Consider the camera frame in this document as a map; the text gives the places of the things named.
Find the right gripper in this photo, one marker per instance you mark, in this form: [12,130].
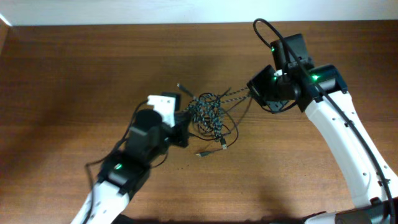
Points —
[259,86]

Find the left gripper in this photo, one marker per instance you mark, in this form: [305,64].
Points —
[181,130]

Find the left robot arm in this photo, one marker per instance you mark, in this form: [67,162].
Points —
[126,169]

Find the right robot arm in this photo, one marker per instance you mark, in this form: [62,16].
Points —
[322,94]

